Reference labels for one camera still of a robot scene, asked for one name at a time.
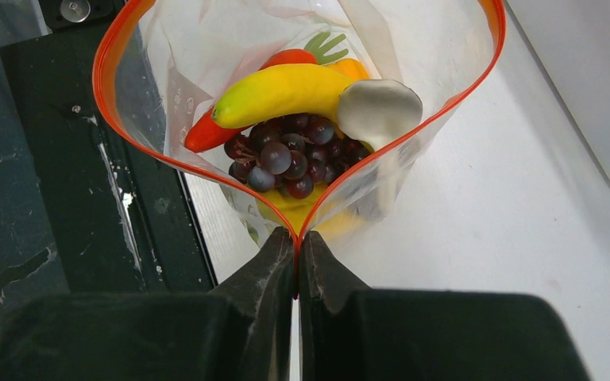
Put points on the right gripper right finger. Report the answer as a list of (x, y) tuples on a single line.
[(351, 331)]

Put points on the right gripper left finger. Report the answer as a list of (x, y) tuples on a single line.
[(240, 330)]

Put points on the dark purple toy grapes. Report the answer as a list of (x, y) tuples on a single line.
[(292, 154)]

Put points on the toy carrot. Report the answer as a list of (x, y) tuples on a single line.
[(205, 134)]

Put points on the clear orange-zip bag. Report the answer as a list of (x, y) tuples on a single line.
[(163, 64)]

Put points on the white toy mushroom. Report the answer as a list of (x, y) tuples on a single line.
[(378, 111)]

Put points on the single yellow toy banana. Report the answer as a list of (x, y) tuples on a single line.
[(278, 91)]

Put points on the yellow toy bell pepper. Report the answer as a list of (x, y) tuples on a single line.
[(351, 68)]

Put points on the white plastic food bin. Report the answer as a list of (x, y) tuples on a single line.
[(572, 40)]

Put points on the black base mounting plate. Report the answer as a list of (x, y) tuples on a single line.
[(81, 210)]

